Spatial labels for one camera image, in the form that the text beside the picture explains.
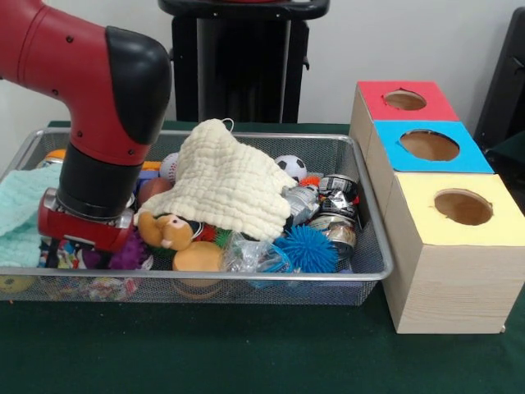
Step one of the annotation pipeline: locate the purple plush toy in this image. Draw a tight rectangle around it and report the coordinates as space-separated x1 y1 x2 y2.
108 231 155 270

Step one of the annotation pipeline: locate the blue spiky ball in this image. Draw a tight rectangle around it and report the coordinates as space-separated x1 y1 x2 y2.
273 224 340 274

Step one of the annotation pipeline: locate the multicolour rope toy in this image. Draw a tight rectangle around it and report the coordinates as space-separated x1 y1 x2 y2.
39 240 103 270

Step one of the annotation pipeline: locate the cream waffle cloth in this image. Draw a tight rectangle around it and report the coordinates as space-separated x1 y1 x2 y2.
139 118 299 242

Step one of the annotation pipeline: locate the dark green tablecloth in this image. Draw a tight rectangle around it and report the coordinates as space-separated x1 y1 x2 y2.
0 120 525 394

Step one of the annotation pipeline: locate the small brown football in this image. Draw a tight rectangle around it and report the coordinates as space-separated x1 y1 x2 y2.
137 176 173 208

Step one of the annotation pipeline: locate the small soccer ball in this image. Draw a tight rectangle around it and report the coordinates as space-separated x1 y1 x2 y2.
275 154 308 183

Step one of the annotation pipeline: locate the small orange basketball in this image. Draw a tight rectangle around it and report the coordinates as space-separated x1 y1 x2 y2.
43 149 66 169

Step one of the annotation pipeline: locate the shallow clear mesh bin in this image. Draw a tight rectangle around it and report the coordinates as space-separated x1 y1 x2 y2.
0 127 394 307

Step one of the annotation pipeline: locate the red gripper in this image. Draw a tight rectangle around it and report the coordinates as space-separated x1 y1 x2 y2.
37 187 136 270

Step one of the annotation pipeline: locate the small white baseball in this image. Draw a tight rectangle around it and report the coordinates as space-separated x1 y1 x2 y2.
159 152 180 184

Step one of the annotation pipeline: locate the tan plush monkey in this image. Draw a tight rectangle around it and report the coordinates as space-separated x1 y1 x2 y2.
137 212 225 272

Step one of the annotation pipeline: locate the black chair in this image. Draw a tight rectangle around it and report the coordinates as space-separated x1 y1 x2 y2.
473 7 525 165

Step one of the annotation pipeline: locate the wooden box with three holes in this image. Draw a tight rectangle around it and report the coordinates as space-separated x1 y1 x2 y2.
349 80 525 334

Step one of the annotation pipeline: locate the mint waffle cloth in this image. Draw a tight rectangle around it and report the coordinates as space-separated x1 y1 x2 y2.
0 166 62 268

